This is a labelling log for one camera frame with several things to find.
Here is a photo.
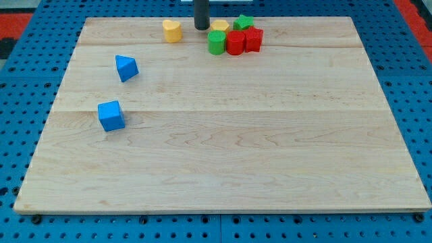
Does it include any green cylinder block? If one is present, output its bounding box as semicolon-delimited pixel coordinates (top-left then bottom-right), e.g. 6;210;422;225
207;30;227;55

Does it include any red cylinder block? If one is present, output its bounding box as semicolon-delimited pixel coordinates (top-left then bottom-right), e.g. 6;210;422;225
225;30;246;55

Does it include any yellow hexagon block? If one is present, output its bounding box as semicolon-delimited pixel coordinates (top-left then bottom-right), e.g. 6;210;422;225
210;20;230;34

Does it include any green star block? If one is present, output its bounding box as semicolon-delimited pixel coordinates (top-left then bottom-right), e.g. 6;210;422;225
233;14;254;30

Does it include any blue cube block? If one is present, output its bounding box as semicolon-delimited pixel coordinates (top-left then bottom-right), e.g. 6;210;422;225
97;101;126;132

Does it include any wooden board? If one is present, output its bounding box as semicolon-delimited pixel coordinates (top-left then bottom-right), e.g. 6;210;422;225
14;17;431;215

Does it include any red star block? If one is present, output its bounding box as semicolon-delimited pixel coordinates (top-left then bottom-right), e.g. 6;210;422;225
243;26;264;53

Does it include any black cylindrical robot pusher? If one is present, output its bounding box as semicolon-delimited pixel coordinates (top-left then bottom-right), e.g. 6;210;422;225
193;0;210;30

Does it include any yellow heart block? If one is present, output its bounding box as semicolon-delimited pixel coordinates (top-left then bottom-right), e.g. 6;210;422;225
162;20;182;43

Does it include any blue triangle block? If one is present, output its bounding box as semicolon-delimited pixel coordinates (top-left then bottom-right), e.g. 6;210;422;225
115;55;139;82

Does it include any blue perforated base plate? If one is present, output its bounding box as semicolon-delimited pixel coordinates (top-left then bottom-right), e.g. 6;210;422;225
1;1;431;242

